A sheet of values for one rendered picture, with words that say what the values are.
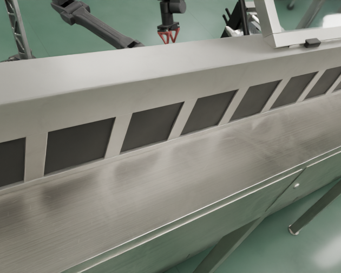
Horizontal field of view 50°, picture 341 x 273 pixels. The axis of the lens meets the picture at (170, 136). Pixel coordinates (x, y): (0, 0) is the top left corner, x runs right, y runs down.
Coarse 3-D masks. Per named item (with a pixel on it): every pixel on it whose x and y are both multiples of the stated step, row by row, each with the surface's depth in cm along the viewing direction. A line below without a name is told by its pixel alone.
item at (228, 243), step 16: (336, 192) 225; (320, 208) 237; (256, 224) 140; (304, 224) 251; (224, 240) 154; (240, 240) 149; (208, 256) 166; (224, 256) 157; (192, 272) 180; (208, 272) 169
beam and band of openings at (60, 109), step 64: (0, 64) 52; (64, 64) 56; (128, 64) 61; (192, 64) 66; (256, 64) 76; (320, 64) 94; (0, 128) 50; (64, 128) 59; (128, 128) 69; (192, 128) 83; (0, 192) 61
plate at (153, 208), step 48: (336, 96) 118; (192, 144) 84; (240, 144) 89; (288, 144) 94; (336, 144) 101; (48, 192) 65; (96, 192) 68; (144, 192) 71; (192, 192) 75; (240, 192) 79; (288, 192) 109; (0, 240) 57; (48, 240) 59; (96, 240) 62; (144, 240) 68; (192, 240) 88
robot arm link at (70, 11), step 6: (54, 0) 157; (60, 0) 156; (66, 0) 158; (72, 0) 159; (54, 6) 159; (60, 6) 156; (66, 6) 156; (72, 6) 155; (78, 6) 156; (60, 12) 159; (72, 12) 155
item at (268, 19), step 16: (240, 0) 82; (256, 0) 81; (272, 0) 80; (240, 16) 83; (272, 16) 80; (272, 32) 79; (288, 32) 82; (304, 32) 85; (320, 32) 89; (336, 32) 93
